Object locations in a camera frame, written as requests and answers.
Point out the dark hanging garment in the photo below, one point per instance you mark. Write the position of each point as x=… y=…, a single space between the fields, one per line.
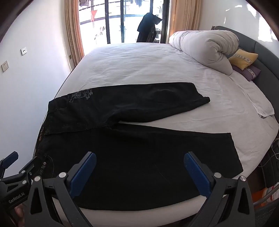
x=147 y=28

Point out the black pants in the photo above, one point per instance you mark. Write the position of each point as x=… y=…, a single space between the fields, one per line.
x=130 y=152

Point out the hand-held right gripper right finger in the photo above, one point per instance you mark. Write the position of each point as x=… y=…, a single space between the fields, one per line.
x=196 y=176

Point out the rolled white duvet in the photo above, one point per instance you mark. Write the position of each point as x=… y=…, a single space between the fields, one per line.
x=202 y=47

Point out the black mesh basket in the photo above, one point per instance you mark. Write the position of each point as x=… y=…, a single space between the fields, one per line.
x=268 y=216

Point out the beige curtain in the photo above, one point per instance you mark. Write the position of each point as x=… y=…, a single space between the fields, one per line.
x=73 y=32
x=185 y=17

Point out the black framed glass door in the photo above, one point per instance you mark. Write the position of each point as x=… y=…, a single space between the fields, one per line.
x=106 y=21

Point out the person's left hand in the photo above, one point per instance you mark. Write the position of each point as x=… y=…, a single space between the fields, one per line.
x=19 y=215

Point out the folded white cloth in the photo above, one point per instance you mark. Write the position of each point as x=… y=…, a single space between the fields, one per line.
x=259 y=102

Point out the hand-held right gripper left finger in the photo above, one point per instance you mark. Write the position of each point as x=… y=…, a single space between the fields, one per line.
x=84 y=174

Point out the orange and white bag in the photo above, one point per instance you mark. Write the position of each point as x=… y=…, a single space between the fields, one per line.
x=267 y=195

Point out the yellow patterned pillow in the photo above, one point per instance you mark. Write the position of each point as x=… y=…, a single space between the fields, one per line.
x=243 y=57

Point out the white wall socket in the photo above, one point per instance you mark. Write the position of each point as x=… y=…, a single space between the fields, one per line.
x=24 y=51

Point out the red hanging cloth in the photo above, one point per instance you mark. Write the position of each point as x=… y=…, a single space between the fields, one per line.
x=93 y=14

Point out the bed with white sheet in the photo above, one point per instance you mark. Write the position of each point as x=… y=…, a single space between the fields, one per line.
x=141 y=65

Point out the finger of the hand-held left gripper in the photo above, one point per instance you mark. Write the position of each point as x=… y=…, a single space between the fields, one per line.
x=9 y=160
x=32 y=167

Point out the grey upholstered headboard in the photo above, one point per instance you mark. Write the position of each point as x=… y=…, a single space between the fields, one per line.
x=267 y=63

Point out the purple patterned pillow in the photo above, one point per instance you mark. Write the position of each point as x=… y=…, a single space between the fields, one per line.
x=250 y=73

